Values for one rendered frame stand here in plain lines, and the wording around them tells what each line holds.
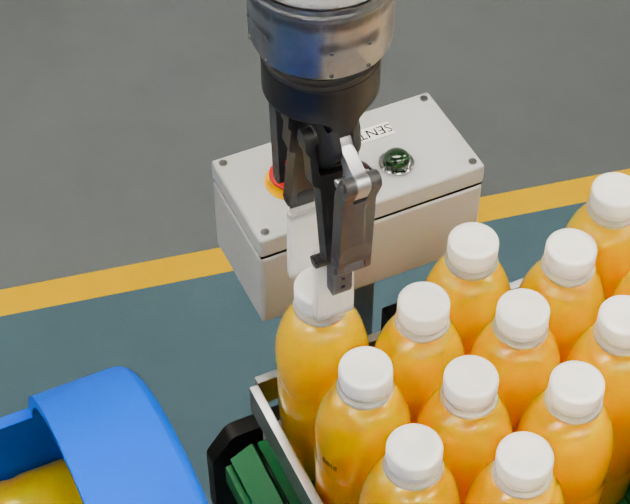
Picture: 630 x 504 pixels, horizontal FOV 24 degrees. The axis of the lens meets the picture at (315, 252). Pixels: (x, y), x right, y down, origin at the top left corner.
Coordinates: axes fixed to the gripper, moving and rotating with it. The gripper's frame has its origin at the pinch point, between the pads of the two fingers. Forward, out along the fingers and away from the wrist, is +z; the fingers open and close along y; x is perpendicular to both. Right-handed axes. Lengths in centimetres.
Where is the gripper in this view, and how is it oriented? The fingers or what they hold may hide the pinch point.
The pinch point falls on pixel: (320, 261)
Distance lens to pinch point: 104.5
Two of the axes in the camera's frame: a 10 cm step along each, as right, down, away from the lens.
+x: 9.1, -3.1, 2.8
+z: 0.0, 6.7, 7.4
